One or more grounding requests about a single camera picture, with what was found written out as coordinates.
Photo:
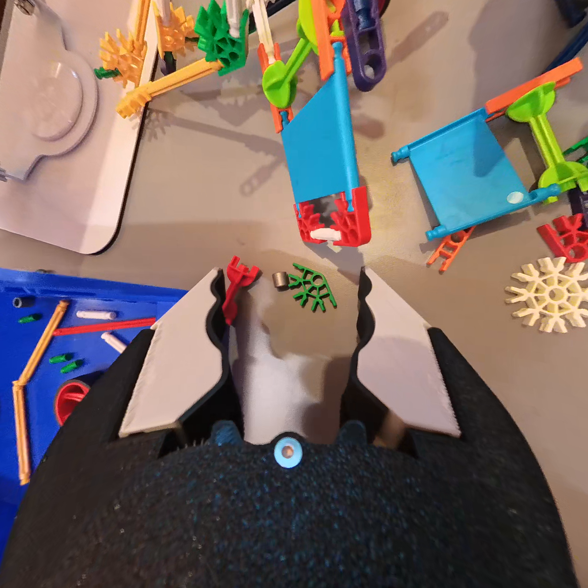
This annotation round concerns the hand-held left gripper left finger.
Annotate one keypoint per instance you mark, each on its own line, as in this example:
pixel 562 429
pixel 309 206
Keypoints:
pixel 179 367

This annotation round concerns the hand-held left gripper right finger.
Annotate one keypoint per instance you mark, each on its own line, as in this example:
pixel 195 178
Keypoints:
pixel 399 367

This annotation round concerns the short white toy rod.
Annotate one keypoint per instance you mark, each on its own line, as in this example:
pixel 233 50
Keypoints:
pixel 112 341
pixel 94 315

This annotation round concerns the blue parts bin with tag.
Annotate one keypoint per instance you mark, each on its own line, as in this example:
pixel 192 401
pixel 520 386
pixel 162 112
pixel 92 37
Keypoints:
pixel 138 294

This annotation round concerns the green fan toy connector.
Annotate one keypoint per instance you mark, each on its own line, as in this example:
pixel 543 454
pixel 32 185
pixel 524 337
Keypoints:
pixel 308 290

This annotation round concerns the colourful construction toy model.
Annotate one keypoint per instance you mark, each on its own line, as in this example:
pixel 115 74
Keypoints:
pixel 321 138

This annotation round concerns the lime green toy spool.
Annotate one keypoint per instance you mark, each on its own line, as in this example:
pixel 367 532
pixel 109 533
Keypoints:
pixel 546 138

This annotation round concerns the thin red toy rod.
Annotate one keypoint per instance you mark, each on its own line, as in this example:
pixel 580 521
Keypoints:
pixel 105 327

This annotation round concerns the short green toy rod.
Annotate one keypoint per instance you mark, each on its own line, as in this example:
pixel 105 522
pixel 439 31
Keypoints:
pixel 71 366
pixel 60 358
pixel 30 318

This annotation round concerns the grey toy spacer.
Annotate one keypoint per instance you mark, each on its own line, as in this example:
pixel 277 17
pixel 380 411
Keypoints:
pixel 280 281
pixel 23 302

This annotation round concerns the yellow toy rod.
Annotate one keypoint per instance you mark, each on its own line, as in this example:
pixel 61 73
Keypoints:
pixel 41 342

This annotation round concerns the white snowflake toy connector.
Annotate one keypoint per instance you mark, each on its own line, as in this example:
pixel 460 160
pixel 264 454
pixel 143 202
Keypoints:
pixel 542 294

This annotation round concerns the white stand base board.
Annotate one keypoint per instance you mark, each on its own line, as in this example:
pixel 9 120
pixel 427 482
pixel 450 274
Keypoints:
pixel 92 206

